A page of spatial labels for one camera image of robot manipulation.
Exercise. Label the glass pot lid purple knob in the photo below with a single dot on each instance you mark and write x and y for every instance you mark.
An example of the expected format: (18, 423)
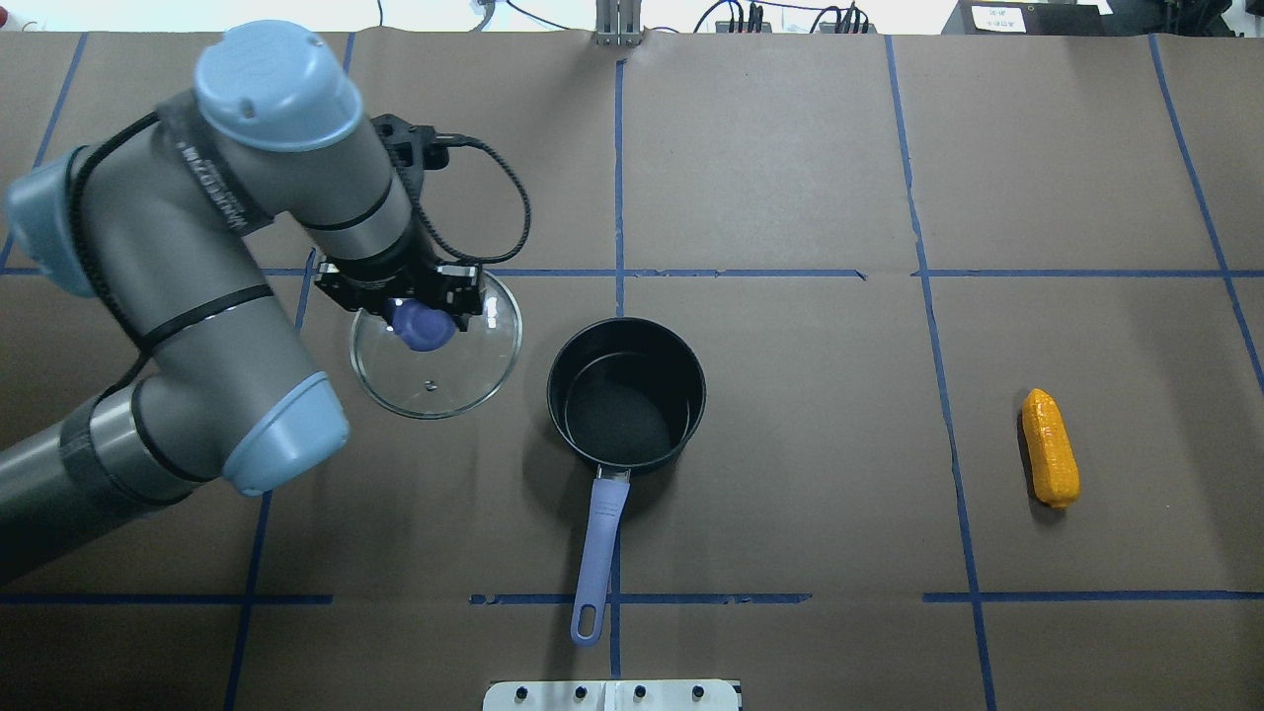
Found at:
(417, 363)

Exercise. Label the black box with label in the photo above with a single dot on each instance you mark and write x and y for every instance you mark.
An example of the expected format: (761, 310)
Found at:
(1024, 18)

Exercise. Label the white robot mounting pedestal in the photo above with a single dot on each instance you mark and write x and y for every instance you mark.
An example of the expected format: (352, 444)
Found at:
(616, 694)

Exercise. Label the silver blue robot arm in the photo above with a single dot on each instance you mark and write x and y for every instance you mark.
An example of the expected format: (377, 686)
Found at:
(152, 223)

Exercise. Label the silver aluminium frame post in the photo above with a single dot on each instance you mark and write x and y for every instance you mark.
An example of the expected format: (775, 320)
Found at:
(618, 23)

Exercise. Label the yellow toy corn cob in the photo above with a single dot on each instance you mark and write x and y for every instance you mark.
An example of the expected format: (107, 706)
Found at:
(1055, 477)

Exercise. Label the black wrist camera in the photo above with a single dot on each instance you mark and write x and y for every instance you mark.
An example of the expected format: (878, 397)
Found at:
(414, 148)

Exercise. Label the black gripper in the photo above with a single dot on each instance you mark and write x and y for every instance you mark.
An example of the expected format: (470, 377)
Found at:
(373, 282)

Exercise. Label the dark blue saucepan purple handle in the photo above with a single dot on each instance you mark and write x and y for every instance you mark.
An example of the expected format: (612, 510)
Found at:
(626, 395)

